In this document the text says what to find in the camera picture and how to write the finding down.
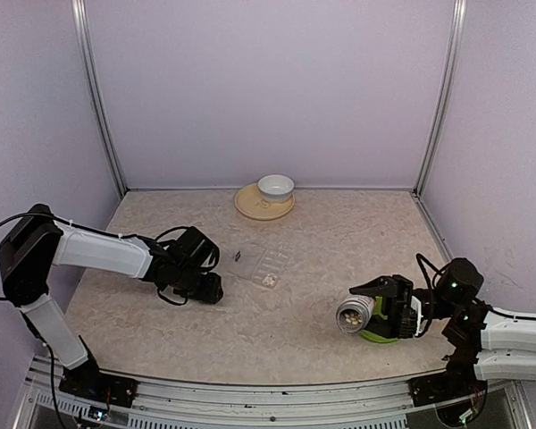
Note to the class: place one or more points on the left aluminium frame post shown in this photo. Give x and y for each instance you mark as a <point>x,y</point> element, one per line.
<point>80,17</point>

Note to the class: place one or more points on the aluminium frame post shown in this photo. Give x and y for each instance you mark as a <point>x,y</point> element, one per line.
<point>80,17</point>
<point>446,85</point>

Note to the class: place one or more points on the front aluminium rail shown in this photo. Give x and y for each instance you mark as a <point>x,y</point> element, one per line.
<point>163,403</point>

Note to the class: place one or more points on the orange pill bottle grey cap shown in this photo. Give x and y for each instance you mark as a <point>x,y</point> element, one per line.
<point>355,312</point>

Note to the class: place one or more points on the pile of beige tablets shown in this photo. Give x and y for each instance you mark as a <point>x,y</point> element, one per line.
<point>269,281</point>

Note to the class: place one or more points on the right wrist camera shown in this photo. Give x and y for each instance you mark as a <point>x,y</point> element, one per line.
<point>419,316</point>

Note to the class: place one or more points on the right aluminium frame post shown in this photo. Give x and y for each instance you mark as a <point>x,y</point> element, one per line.
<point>446,85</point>

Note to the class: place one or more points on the clear plastic pill organizer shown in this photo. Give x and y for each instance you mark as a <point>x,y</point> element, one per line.
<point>253,262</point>

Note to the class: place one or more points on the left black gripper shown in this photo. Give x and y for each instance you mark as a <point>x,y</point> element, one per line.
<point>210,293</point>

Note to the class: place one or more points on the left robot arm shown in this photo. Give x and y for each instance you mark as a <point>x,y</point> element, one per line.
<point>40,240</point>

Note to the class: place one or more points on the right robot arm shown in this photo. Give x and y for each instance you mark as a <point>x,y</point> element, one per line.
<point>489,342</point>

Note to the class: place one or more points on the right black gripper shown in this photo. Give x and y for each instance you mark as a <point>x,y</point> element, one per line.
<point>397,292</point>

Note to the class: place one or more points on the beige round plate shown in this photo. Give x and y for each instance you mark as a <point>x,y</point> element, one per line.
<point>250,203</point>

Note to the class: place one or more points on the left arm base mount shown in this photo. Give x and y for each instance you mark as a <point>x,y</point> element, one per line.
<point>89,382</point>

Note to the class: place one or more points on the white ceramic bowl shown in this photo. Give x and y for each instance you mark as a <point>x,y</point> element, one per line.
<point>276,187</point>

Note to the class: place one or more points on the green round plate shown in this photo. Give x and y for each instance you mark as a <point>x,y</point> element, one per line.
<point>378,330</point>

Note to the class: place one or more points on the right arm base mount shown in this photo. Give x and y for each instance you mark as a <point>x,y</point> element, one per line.
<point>446,384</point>

